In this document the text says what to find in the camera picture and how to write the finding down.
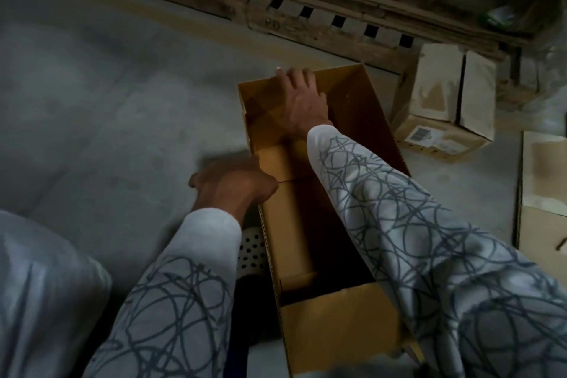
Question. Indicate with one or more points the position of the person's right hand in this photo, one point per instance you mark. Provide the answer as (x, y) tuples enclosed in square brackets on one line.
[(301, 100)]

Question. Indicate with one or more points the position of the person's left hand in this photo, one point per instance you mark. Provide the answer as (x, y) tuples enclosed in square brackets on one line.
[(232, 185)]

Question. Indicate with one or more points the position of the small brown cardboard box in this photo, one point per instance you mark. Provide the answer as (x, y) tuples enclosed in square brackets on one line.
[(447, 99)]

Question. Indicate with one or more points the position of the large black-label cardboard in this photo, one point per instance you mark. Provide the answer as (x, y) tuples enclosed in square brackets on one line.
[(337, 329)]

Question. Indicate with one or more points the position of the person's right forearm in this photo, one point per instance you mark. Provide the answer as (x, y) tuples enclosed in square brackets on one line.
[(434, 249)]

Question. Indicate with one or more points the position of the person's left forearm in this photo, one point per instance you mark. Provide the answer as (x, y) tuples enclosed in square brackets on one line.
[(173, 311)]

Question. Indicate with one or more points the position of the person's left white clog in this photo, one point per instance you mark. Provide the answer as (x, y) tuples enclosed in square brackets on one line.
[(251, 254)]

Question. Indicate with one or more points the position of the small cardboard box being taped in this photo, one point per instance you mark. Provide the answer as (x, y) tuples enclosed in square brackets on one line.
[(542, 205)]

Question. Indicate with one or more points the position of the wooden pallet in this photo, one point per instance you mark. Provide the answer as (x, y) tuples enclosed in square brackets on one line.
[(337, 19)]

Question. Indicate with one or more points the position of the green white wrapper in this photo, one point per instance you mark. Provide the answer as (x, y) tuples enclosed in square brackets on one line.
[(501, 16)]

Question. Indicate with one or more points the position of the white woven sack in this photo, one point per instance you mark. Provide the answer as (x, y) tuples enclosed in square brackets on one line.
[(44, 302)]

